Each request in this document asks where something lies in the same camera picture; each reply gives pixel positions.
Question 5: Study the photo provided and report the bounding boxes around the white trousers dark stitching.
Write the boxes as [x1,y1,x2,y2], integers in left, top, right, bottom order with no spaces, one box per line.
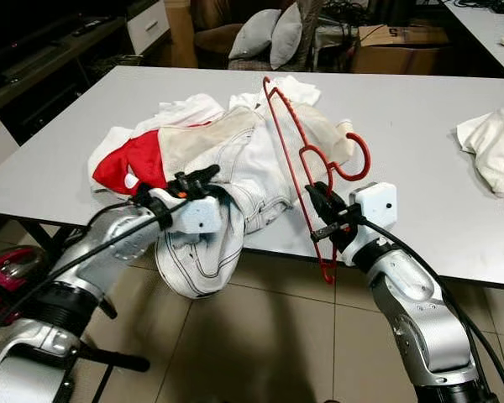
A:
[155,105,358,301]

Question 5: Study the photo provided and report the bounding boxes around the small red garment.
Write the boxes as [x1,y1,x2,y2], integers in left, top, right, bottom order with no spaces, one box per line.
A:
[92,128,167,196]

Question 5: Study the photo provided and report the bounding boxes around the grey pillow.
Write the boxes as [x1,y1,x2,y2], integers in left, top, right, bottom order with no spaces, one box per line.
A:
[269,2,303,70]
[228,8,282,61]

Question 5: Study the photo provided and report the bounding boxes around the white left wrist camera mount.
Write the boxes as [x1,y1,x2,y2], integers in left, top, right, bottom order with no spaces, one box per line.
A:
[151,189,223,234]

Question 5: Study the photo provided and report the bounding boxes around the white crumpled shirt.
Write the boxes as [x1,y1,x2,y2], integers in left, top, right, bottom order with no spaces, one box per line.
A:
[88,76,322,196]

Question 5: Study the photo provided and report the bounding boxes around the black metal frame legs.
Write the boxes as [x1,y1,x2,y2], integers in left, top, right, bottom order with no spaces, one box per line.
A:
[63,294,152,403]

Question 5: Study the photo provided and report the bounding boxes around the red plastic hanger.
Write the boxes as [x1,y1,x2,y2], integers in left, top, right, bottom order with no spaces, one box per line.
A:
[262,76,372,285]

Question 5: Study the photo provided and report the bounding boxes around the white drawer cabinet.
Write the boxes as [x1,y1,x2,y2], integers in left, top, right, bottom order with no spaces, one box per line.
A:
[126,0,171,55]

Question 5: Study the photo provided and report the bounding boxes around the red and grey vacuum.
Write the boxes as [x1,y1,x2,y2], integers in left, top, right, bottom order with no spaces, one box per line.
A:
[0,246,47,316]

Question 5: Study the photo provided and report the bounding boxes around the white garment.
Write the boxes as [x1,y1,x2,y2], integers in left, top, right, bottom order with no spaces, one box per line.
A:
[456,99,504,198]

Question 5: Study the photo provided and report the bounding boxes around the brown armchair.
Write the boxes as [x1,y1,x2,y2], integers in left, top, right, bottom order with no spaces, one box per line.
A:
[189,0,354,72]

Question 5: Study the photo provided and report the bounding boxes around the black low bench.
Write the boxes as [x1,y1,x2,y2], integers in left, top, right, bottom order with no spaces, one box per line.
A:
[0,17,127,144]

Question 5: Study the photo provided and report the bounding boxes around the brown cardboard box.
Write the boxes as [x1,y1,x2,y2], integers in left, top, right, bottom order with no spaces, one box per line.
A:
[353,24,451,75]

